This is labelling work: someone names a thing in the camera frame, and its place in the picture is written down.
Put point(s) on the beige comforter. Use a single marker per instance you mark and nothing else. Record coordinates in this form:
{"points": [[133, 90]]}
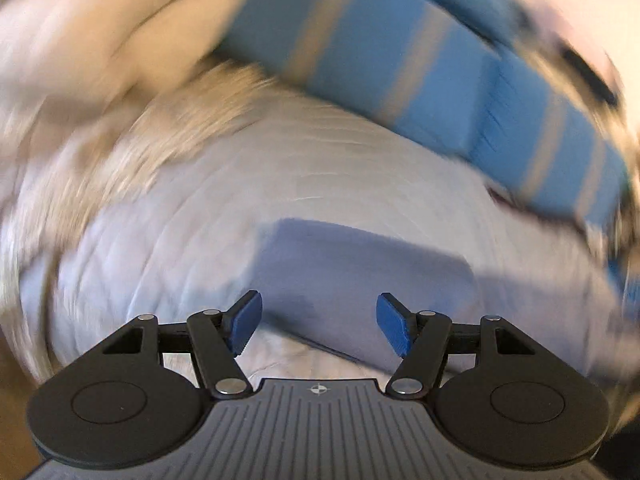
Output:
{"points": [[100, 35]]}

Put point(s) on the quilted pale bedspread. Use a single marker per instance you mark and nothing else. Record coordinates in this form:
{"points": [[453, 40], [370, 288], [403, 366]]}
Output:
{"points": [[200, 185]]}

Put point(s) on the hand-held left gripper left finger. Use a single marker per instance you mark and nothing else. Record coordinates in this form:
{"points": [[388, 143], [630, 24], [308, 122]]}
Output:
{"points": [[245, 320]]}

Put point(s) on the lavender grey sweatpants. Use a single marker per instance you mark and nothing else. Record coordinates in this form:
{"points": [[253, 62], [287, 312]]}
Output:
{"points": [[360, 270]]}

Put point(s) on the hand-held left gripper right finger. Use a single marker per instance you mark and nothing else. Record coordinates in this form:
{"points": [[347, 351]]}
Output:
{"points": [[395, 325]]}

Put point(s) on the plain blue pillow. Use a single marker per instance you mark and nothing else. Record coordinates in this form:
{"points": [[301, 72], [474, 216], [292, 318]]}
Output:
{"points": [[490, 5]]}

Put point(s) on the blue pillow with beige stripes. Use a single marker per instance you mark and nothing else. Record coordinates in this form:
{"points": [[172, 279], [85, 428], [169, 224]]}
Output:
{"points": [[520, 125], [350, 50]]}

